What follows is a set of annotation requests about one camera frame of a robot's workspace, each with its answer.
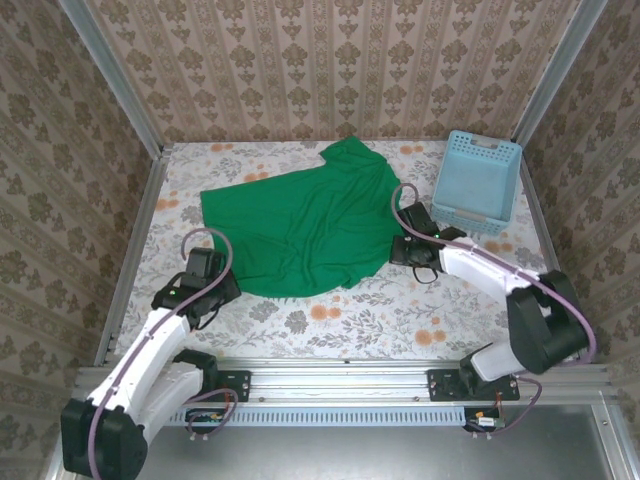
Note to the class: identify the green t-shirt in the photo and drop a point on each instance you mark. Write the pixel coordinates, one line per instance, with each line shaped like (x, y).
(300, 225)

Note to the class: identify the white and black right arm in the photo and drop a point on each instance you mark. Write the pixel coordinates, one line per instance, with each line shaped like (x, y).
(475, 265)

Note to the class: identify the light blue perforated plastic basket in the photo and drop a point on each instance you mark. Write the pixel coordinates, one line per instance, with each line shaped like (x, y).
(475, 175)

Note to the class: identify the floral patterned tablecloth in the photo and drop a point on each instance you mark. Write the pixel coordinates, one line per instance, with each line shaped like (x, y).
(350, 330)

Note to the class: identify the grey sheet metal panel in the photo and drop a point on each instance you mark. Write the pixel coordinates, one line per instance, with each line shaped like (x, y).
(350, 455)

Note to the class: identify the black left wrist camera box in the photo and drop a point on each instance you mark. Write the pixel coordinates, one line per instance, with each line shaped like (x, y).
(205, 262)

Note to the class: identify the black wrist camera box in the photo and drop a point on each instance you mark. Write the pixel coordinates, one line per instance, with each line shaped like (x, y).
(205, 262)
(417, 217)

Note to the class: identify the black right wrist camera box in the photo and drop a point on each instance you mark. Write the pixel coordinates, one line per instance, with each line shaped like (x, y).
(417, 217)

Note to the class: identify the aluminium table side rail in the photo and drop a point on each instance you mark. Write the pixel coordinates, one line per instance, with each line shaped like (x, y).
(547, 235)
(140, 230)

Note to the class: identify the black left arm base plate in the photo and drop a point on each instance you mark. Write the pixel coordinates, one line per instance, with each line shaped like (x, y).
(237, 385)

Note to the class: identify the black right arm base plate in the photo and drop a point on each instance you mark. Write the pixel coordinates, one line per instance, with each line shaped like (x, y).
(445, 385)

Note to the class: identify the long aluminium base rail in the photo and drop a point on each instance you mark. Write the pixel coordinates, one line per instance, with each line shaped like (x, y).
(340, 380)

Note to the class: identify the aluminium frame corner post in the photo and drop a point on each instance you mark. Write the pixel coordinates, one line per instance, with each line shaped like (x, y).
(110, 75)
(555, 70)

